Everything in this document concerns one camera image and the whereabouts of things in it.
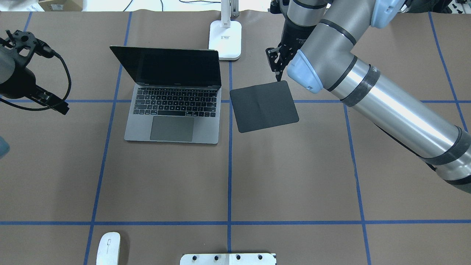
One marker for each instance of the cardboard box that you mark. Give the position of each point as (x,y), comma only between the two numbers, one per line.
(61,5)

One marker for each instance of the grey laptop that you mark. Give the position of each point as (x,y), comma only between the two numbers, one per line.
(177,94)

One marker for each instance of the white computer mouse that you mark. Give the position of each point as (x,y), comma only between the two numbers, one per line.
(109,249)

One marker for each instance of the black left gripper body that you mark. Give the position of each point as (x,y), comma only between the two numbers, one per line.
(16,82)

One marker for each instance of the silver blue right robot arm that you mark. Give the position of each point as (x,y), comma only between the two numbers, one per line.
(315,51)

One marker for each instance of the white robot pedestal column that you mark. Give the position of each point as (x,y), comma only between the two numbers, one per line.
(229,259)

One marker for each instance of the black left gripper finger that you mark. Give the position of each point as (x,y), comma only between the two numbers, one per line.
(54,102)

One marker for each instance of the black mouse pad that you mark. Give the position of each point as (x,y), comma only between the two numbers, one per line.
(263,106)

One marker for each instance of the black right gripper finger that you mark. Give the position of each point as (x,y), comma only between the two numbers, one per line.
(278,75)

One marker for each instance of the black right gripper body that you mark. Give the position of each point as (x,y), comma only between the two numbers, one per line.
(292,38)

